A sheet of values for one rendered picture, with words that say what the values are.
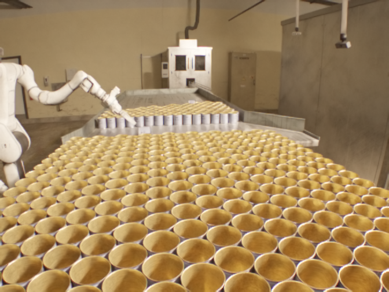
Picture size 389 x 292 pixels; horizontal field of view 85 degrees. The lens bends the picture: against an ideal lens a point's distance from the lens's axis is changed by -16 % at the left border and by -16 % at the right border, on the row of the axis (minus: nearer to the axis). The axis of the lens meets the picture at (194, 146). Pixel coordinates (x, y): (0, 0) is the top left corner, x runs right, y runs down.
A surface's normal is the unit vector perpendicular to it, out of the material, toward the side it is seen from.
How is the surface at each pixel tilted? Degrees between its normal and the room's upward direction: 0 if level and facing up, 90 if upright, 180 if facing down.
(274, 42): 90
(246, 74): 90
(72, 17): 90
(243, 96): 90
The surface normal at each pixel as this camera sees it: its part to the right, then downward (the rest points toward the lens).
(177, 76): 0.15, 0.30
